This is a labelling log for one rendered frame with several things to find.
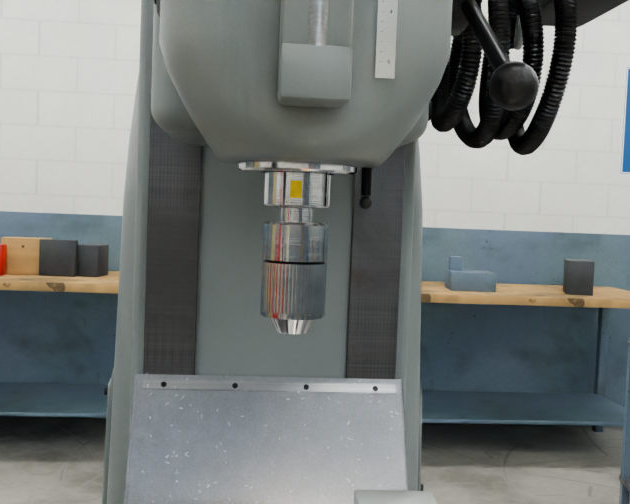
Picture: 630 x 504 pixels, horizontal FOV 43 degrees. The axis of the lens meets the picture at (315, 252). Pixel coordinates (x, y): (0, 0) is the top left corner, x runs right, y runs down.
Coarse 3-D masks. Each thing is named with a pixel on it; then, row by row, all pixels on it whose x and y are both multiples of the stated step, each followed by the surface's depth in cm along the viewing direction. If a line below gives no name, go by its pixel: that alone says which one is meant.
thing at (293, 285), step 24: (264, 240) 57; (288, 240) 56; (312, 240) 56; (264, 264) 57; (288, 264) 56; (312, 264) 56; (264, 288) 57; (288, 288) 56; (312, 288) 56; (264, 312) 57; (288, 312) 56; (312, 312) 56
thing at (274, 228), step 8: (264, 224) 57; (272, 224) 56; (280, 224) 56; (288, 224) 56; (296, 224) 56; (304, 224) 56; (312, 224) 56; (320, 224) 57; (264, 232) 57; (272, 232) 56; (280, 232) 56; (288, 232) 56; (296, 232) 56; (304, 232) 56; (312, 232) 56; (320, 232) 56
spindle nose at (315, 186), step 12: (276, 180) 56; (288, 180) 56; (300, 180) 55; (312, 180) 56; (324, 180) 56; (264, 192) 57; (276, 192) 56; (288, 192) 56; (312, 192) 56; (324, 192) 57; (264, 204) 57; (276, 204) 56; (288, 204) 56; (300, 204) 56; (312, 204) 56; (324, 204) 57
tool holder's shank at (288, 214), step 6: (282, 210) 57; (288, 210) 57; (294, 210) 57; (300, 210) 57; (306, 210) 57; (282, 216) 57; (288, 216) 57; (294, 216) 57; (300, 216) 57; (306, 216) 57
